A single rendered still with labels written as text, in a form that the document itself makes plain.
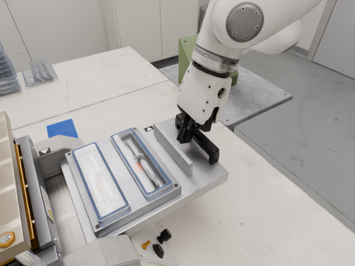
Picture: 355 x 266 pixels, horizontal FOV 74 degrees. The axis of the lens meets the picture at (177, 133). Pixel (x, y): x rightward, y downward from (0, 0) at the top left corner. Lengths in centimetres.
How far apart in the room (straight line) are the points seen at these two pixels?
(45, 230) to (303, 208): 65
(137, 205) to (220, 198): 35
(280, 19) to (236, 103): 77
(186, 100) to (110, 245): 29
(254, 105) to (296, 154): 102
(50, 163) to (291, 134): 194
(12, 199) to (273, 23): 39
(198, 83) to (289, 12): 18
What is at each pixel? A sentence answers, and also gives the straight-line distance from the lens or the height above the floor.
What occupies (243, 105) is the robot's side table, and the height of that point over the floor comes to 75.
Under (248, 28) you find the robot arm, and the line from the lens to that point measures 34.
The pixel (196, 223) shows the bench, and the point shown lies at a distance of 69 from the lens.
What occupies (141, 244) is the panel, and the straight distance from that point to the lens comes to 51.
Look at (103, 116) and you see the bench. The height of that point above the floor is 75.
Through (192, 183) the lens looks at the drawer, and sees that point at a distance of 48.
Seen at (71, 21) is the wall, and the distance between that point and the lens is 292.
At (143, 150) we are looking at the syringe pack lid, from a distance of 50.
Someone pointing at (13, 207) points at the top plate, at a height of 111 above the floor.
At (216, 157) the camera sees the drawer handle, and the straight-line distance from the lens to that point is 51.
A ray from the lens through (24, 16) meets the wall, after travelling 286.
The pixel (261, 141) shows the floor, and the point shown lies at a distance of 206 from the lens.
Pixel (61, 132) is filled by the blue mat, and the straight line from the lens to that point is 101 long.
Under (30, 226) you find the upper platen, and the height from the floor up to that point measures 106.
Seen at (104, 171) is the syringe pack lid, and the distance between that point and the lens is 48.
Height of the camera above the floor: 136
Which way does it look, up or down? 43 degrees down
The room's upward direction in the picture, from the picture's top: straight up
